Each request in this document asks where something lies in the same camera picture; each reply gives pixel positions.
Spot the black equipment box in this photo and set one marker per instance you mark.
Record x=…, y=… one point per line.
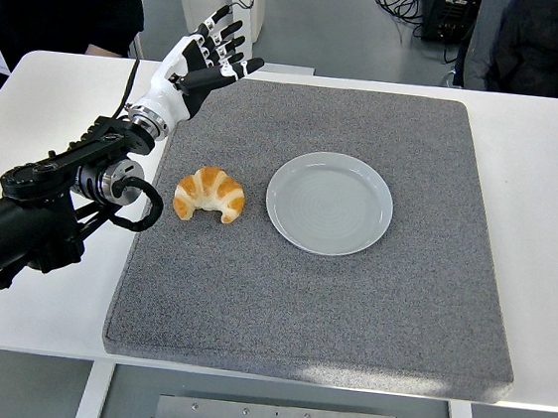
x=449, y=14

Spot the round grey plate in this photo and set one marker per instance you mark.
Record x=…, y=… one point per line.
x=329, y=204

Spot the grey speckled mat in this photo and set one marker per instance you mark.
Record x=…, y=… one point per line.
x=298, y=311

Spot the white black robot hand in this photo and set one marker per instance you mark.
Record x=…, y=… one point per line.
x=164, y=92

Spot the white table column with foot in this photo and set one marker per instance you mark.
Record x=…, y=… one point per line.
x=284, y=68

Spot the golden croissant bread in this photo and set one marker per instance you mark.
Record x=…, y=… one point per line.
x=209, y=186

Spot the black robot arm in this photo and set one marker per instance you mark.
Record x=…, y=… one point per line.
x=12, y=226

